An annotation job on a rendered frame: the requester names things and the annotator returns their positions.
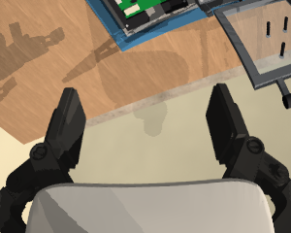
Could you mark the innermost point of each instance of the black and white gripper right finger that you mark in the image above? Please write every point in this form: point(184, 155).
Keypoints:
point(234, 147)

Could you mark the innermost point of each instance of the green circuit board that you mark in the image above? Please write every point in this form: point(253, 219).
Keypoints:
point(132, 7)

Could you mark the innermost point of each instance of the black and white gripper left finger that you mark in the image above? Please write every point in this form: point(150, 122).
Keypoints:
point(49, 162)

